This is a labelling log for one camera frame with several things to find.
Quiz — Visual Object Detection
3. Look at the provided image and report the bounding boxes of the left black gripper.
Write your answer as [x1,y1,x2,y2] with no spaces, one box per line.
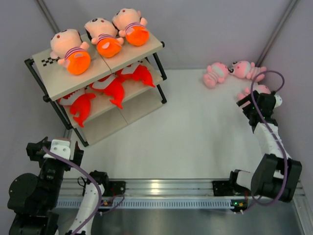
[27,137,83,209]

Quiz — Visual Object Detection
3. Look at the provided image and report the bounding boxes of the red plush fish white face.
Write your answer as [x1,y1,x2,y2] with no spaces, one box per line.
[57,88,96,127]

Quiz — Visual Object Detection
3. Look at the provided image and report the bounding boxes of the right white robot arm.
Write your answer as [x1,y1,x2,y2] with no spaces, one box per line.
[228,90,302,202]

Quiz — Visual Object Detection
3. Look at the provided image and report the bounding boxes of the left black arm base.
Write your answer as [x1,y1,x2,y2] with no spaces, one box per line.
[106,181,126,197]

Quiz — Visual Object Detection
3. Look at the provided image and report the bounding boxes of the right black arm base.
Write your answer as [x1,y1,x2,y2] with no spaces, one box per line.
[212,180,251,197]

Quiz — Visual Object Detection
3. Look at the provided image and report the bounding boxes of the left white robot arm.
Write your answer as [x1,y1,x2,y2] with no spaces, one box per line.
[7,138,111,235]

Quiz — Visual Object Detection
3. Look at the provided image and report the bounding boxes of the beige three-tier shelf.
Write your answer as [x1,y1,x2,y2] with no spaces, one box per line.
[25,36,167,146]

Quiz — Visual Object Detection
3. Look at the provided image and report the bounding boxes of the pink plush lower right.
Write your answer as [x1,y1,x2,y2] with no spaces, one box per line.
[237,84,271,100]

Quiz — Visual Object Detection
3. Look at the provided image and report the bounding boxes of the pink plush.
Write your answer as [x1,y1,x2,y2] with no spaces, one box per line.
[228,61,267,82]
[202,62,229,89]
[237,84,271,100]

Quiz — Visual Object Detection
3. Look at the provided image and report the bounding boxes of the pink plush top right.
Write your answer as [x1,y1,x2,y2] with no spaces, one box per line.
[228,61,267,82]

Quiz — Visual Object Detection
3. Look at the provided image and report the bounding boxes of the pink plush left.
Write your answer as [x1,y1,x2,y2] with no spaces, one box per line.
[202,62,229,89]

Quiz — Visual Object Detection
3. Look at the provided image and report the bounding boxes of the left doll orange pants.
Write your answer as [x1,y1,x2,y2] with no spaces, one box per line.
[50,28,91,75]

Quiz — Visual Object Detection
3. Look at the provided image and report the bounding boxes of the doll orange pants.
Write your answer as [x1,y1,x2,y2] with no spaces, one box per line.
[50,28,91,75]
[84,17,125,58]
[112,8,150,47]

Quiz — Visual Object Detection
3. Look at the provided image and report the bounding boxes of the middle doll orange pants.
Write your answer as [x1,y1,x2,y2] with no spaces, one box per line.
[84,17,125,58]

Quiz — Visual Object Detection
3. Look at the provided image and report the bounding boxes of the right doll orange pants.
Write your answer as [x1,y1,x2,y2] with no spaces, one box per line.
[112,8,150,47]

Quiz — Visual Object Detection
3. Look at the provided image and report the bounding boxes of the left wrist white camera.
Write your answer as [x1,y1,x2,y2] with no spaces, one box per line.
[47,139,71,160]

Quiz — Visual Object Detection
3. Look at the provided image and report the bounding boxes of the wrist white camera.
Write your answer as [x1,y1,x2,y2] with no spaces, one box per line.
[274,94,283,109]
[47,139,71,160]

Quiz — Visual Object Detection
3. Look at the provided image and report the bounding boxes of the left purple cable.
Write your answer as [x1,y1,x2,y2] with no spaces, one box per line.
[42,146,125,233]

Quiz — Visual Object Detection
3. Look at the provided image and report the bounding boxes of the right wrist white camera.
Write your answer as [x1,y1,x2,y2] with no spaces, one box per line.
[274,94,283,109]

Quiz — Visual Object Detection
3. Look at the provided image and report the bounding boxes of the aluminium mounting rail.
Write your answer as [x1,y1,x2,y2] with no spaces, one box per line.
[56,178,306,199]

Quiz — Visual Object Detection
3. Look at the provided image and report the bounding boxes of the white slotted cable duct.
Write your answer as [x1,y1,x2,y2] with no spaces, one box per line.
[56,197,235,210]

